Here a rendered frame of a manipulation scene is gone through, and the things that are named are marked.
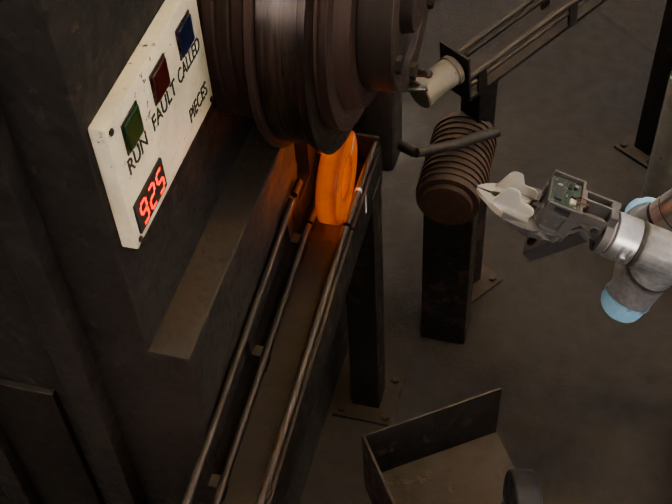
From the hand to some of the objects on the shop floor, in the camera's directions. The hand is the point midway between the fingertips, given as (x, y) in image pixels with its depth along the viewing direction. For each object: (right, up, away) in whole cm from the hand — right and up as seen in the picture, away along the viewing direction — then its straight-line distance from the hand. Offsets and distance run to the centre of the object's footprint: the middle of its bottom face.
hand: (482, 194), depth 167 cm
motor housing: (+3, -23, +79) cm, 82 cm away
